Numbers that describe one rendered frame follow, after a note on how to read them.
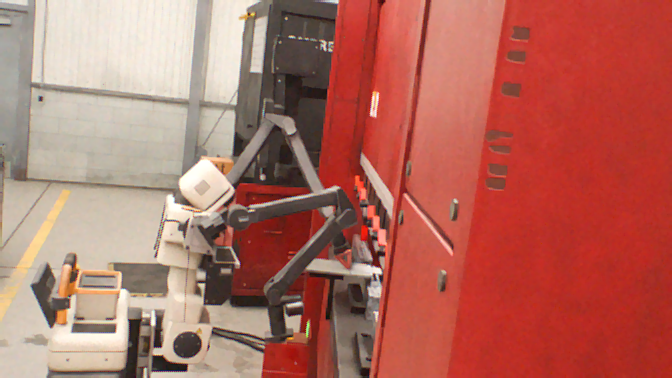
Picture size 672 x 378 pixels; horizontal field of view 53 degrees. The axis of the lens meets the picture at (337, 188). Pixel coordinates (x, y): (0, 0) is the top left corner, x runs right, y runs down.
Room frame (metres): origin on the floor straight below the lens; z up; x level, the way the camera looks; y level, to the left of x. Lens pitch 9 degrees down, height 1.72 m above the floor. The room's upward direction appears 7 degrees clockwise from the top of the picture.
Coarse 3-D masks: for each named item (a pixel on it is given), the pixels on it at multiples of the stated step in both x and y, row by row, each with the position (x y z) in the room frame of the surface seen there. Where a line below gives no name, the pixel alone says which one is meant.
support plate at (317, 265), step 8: (312, 264) 2.65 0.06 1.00; (320, 264) 2.67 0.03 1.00; (328, 264) 2.69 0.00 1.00; (336, 264) 2.70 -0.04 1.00; (352, 264) 2.73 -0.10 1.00; (360, 264) 2.75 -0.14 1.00; (320, 272) 2.58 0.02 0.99; (328, 272) 2.58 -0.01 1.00; (336, 272) 2.58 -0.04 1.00; (344, 272) 2.59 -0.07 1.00; (352, 272) 2.61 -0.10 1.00; (360, 272) 2.62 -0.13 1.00; (368, 272) 2.63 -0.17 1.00
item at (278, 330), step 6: (270, 324) 2.29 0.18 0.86; (276, 324) 2.28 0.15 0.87; (282, 324) 2.29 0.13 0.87; (276, 330) 2.28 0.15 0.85; (282, 330) 2.29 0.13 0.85; (288, 330) 2.32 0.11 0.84; (270, 336) 2.28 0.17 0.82; (276, 336) 2.28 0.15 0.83; (282, 336) 2.28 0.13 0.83; (288, 336) 2.28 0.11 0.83
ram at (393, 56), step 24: (408, 0) 2.36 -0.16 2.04; (384, 24) 3.15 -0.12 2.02; (408, 24) 2.27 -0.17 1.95; (384, 48) 3.00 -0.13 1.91; (408, 48) 2.19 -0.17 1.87; (384, 72) 2.86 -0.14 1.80; (408, 72) 2.11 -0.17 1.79; (384, 96) 2.73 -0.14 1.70; (384, 120) 2.61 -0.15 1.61; (384, 144) 2.50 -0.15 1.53; (384, 168) 2.40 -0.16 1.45
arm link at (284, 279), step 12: (336, 216) 2.40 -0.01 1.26; (348, 216) 2.33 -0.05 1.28; (324, 228) 2.34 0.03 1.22; (336, 228) 2.34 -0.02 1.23; (312, 240) 2.33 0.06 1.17; (324, 240) 2.33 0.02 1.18; (300, 252) 2.33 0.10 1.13; (312, 252) 2.32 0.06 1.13; (288, 264) 2.32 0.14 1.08; (300, 264) 2.31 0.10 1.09; (276, 276) 2.31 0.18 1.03; (288, 276) 2.29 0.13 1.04; (264, 288) 2.32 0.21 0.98; (276, 288) 2.28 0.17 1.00; (288, 288) 2.29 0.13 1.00
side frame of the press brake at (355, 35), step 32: (352, 0) 3.52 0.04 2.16; (352, 32) 3.52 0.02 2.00; (352, 64) 3.52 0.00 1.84; (352, 96) 3.52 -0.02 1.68; (352, 128) 3.52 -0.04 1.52; (320, 160) 3.66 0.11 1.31; (352, 160) 3.52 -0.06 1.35; (352, 192) 3.52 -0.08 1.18; (320, 224) 3.52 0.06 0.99; (320, 256) 3.52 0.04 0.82; (320, 288) 3.52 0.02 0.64
